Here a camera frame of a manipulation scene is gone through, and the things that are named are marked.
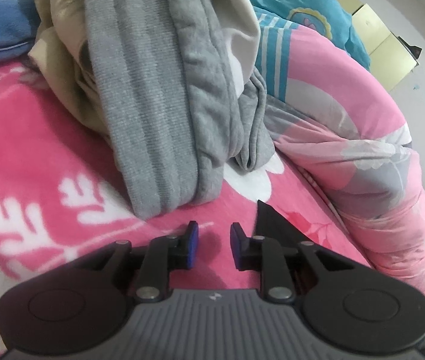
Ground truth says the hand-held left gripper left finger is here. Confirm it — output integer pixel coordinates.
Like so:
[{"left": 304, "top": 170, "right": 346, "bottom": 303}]
[{"left": 69, "top": 220, "right": 200, "bottom": 302}]

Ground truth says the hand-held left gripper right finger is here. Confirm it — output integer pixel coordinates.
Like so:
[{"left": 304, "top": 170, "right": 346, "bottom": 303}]
[{"left": 229, "top": 223, "right": 359, "bottom": 304}]

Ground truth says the black T-shirt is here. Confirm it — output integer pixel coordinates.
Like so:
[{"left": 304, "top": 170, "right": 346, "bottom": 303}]
[{"left": 254, "top": 199, "right": 311, "bottom": 248}]

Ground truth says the pink grey floral quilt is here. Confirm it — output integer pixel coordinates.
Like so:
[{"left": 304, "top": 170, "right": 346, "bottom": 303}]
[{"left": 235, "top": 26, "right": 425, "bottom": 327}]

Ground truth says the grey sweatshirt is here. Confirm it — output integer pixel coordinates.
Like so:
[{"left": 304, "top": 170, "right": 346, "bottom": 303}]
[{"left": 72, "top": 0, "right": 277, "bottom": 220}]

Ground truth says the pink floral blanket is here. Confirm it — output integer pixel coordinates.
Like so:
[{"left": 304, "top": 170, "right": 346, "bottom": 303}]
[{"left": 0, "top": 56, "right": 371, "bottom": 357}]

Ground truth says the beige garment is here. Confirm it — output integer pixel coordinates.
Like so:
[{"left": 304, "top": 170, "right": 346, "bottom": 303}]
[{"left": 29, "top": 0, "right": 116, "bottom": 137}]

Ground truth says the teal patterned pillow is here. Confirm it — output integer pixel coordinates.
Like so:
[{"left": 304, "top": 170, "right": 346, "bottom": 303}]
[{"left": 248, "top": 0, "right": 371, "bottom": 94}]

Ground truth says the yellow-green wardrobe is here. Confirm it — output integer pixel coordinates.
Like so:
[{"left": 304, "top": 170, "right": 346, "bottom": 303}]
[{"left": 327, "top": 0, "right": 421, "bottom": 92}]

